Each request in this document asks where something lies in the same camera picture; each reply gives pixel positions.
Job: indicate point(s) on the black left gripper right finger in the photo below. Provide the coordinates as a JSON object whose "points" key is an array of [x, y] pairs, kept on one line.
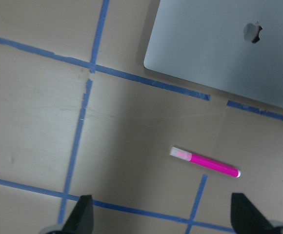
{"points": [[245, 218]]}

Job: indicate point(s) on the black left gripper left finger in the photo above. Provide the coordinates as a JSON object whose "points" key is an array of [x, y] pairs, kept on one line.
{"points": [[81, 219]]}

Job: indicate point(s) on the pink marker pen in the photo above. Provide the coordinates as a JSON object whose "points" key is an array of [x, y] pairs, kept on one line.
{"points": [[205, 162]]}

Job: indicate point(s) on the silver closed laptop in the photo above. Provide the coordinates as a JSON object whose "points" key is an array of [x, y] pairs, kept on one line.
{"points": [[231, 45]]}

